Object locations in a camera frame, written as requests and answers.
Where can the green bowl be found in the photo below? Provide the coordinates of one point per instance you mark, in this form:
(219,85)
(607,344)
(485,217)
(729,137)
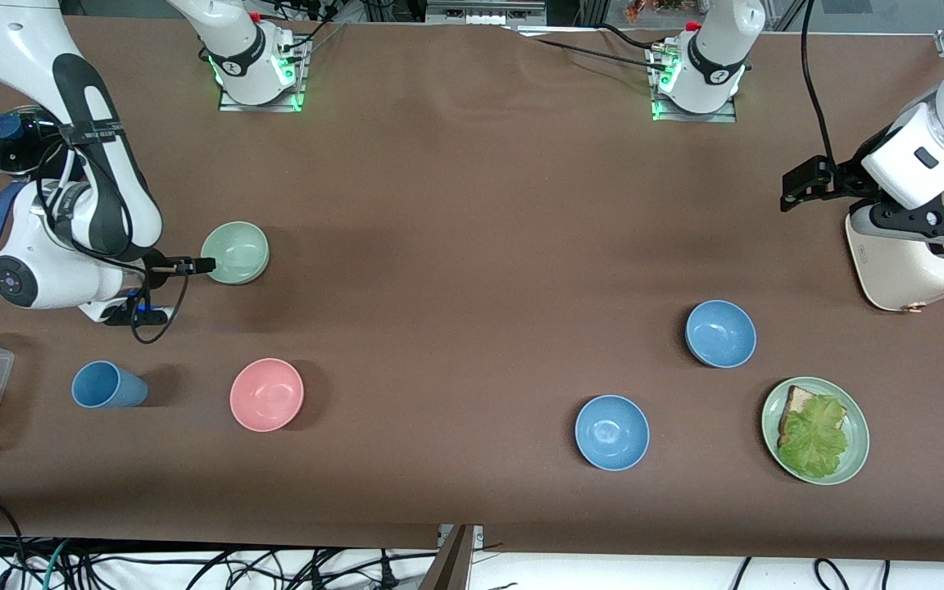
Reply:
(238,250)

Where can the blue bowl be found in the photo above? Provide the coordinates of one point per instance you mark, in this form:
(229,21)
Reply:
(720,333)
(611,432)

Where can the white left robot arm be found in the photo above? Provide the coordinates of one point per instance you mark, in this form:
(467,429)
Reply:
(718,49)

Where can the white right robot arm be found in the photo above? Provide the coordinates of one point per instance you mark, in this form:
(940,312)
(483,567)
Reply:
(21,49)

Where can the pink bowl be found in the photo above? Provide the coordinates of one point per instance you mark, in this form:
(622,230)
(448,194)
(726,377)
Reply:
(266,394)

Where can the blue cup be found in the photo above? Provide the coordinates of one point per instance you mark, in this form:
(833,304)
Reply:
(107,385)

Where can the white toaster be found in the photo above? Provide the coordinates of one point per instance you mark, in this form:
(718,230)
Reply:
(898,274)

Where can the glass lid blue knob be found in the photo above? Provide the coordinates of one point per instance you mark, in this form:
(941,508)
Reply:
(9,152)

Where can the bread slice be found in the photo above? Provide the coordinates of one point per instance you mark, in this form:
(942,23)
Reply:
(800,400)

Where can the orange background object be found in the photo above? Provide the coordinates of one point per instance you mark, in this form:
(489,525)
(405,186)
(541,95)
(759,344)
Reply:
(652,8)

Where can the green lettuce leaf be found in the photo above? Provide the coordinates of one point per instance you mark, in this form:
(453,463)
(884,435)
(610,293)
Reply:
(814,438)

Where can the brown table cover mat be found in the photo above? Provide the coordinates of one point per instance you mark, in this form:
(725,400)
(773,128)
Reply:
(439,369)

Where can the green plate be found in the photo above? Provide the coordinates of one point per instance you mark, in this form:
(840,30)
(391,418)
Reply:
(857,447)

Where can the grey power strip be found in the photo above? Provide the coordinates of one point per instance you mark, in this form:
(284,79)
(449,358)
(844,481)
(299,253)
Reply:
(484,12)

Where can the dark wooden beam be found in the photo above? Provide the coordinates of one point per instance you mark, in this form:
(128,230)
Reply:
(451,565)

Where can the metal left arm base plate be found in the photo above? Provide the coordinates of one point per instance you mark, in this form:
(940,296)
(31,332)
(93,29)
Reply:
(726,117)

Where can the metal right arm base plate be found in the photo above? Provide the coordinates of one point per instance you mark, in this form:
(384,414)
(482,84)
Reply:
(296,94)

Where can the metal table bracket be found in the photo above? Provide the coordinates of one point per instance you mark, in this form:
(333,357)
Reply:
(478,534)

